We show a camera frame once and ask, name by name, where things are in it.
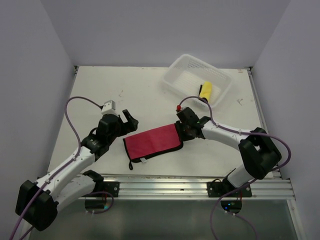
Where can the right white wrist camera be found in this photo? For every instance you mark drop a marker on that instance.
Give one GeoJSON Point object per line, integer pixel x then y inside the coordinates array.
{"type": "Point", "coordinates": [179, 108]}

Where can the grey and pink towel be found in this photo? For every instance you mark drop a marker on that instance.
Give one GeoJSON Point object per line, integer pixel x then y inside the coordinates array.
{"type": "Point", "coordinates": [151, 143]}

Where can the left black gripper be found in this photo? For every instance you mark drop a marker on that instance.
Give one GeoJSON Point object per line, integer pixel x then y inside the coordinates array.
{"type": "Point", "coordinates": [130, 126]}

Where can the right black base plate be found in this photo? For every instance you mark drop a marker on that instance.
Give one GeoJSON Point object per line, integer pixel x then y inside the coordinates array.
{"type": "Point", "coordinates": [217, 188]}

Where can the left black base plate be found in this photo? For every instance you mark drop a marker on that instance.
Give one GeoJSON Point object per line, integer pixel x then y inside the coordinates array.
{"type": "Point", "coordinates": [111, 187]}

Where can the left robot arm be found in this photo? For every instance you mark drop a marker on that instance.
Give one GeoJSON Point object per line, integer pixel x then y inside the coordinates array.
{"type": "Point", "coordinates": [39, 202]}

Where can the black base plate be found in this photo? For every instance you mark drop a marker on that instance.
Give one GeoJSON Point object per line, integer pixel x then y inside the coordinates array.
{"type": "Point", "coordinates": [217, 188]}
{"type": "Point", "coordinates": [111, 187]}

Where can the aluminium mounting rail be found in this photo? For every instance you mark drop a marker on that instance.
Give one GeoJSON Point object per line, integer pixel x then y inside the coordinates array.
{"type": "Point", "coordinates": [192, 188]}

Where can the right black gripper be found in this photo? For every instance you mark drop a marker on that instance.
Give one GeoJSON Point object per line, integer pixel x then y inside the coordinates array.
{"type": "Point", "coordinates": [184, 138]}

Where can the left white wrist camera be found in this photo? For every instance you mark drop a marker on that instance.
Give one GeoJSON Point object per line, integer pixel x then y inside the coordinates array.
{"type": "Point", "coordinates": [109, 107]}

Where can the white plastic basket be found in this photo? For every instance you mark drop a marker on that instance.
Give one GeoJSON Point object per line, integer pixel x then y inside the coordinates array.
{"type": "Point", "coordinates": [187, 74]}

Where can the grey and yellow towel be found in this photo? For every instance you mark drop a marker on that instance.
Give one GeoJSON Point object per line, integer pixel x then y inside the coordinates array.
{"type": "Point", "coordinates": [205, 91]}

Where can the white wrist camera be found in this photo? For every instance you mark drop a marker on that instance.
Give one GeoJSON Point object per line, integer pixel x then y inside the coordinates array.
{"type": "Point", "coordinates": [179, 108]}
{"type": "Point", "coordinates": [109, 107]}

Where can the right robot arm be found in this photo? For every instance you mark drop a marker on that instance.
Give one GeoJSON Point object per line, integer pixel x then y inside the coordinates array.
{"type": "Point", "coordinates": [258, 152]}

